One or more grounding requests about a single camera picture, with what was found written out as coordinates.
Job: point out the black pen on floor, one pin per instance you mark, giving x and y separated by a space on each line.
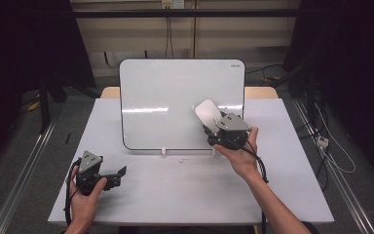
67 138

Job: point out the metal floor rail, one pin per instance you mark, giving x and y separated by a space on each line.
344 185
19 182

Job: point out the white wall socket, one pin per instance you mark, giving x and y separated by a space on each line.
172 3

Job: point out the black curtain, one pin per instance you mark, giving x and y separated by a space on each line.
354 65
19 48

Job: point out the person's left hand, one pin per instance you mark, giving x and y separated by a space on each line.
82 208

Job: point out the white whiteboard stand foot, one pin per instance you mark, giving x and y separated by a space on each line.
213 152
164 151

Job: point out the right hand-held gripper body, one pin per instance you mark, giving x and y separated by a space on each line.
232 125

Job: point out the white power strip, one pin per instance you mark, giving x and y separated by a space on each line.
322 141

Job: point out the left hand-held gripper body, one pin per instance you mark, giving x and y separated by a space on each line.
89 162

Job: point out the white whiteboard with black rim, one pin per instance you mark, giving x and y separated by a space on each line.
162 123

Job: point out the black metal stand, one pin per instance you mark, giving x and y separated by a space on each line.
44 107

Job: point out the person's right hand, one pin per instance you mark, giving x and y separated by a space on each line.
243 161

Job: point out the black horizontal metal bar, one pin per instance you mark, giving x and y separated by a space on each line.
175 13

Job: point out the thin vertical wall pipe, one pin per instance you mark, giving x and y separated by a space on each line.
194 32

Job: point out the white rounded whiteboard eraser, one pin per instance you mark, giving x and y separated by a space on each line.
207 112

